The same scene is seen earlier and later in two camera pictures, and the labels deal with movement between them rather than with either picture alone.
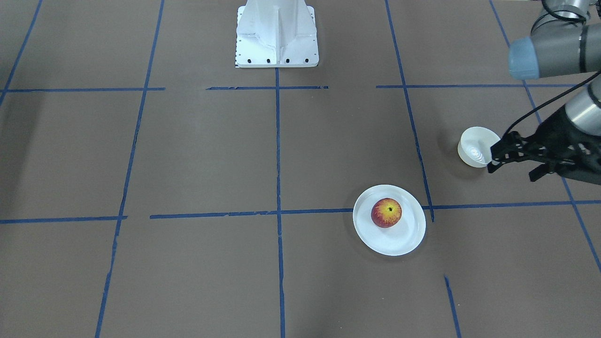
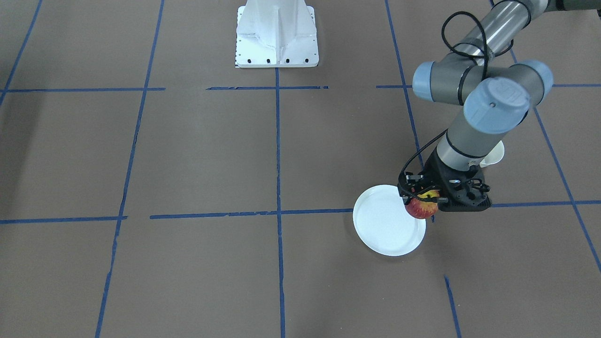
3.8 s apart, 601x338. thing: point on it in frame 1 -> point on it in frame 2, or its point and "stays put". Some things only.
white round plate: [399, 240] stays put
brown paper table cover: [150, 188] stays put
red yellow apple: [386, 212] -> [423, 209]
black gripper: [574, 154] -> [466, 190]
